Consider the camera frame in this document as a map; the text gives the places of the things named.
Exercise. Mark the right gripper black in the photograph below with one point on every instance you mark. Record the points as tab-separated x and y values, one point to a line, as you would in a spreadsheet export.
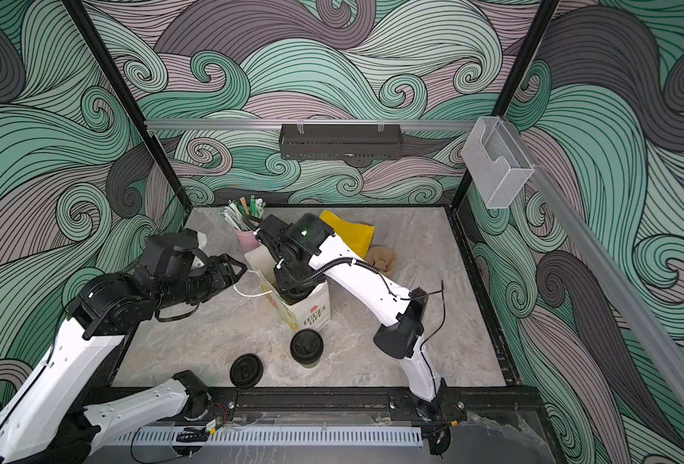
287	283

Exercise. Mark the white paper gift bag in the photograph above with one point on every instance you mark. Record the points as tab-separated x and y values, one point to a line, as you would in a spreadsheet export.
314	312

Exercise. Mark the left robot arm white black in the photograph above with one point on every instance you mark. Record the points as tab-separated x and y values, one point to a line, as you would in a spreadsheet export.
42	424

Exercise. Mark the pink holder with straws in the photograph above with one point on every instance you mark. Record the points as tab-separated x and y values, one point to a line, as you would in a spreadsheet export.
244	216

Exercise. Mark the brown pulp cup carrier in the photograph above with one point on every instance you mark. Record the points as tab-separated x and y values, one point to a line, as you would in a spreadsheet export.
383	259

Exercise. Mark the white slotted cable duct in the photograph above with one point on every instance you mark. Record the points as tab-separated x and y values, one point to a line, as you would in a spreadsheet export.
277	436

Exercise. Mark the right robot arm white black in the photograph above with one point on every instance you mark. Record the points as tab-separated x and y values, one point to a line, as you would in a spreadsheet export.
309	251

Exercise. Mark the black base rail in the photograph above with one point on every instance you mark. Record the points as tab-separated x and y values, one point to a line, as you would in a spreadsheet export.
396	403

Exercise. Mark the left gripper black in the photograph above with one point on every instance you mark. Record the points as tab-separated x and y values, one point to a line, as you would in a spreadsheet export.
221	275

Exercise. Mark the clear acrylic wall holder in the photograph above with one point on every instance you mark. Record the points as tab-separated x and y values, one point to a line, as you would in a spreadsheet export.
498	161

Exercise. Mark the stack of black cup lids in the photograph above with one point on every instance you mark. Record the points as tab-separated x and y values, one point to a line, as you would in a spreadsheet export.
246	371

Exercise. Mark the yellow napkin stack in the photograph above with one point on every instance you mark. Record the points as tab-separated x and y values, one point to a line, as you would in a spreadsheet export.
357	236

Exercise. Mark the black wall tray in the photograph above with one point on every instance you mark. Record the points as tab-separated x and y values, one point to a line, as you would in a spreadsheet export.
303	141

